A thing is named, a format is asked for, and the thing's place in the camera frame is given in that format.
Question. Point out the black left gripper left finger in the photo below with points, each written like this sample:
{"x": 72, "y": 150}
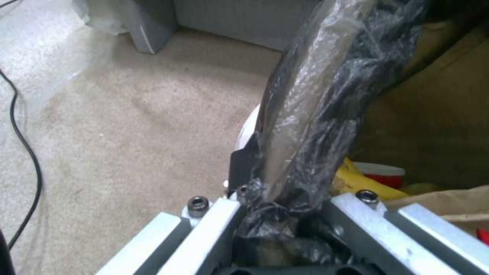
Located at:
{"x": 214, "y": 229}

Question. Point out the yellow snack wrapper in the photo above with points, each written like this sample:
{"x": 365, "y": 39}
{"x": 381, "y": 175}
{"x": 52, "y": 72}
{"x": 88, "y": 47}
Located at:
{"x": 359, "y": 186}

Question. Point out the clear plastic sheet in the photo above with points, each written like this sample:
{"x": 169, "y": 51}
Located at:
{"x": 103, "y": 14}

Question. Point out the brown paper bag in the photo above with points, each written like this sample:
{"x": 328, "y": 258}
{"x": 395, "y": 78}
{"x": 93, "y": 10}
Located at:
{"x": 447, "y": 200}

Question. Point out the brown cardboard piece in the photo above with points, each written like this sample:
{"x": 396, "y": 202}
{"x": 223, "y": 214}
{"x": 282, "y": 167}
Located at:
{"x": 428, "y": 109}

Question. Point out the red and white cup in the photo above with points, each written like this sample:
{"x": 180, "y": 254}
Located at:
{"x": 382, "y": 172}

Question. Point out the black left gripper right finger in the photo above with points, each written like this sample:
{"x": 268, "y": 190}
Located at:
{"x": 382, "y": 237}

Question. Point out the grey furniture base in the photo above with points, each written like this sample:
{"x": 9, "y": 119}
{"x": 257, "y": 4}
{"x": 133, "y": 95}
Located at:
{"x": 237, "y": 20}

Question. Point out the black translucent bin bag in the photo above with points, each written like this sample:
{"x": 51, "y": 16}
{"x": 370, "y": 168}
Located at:
{"x": 324, "y": 94}

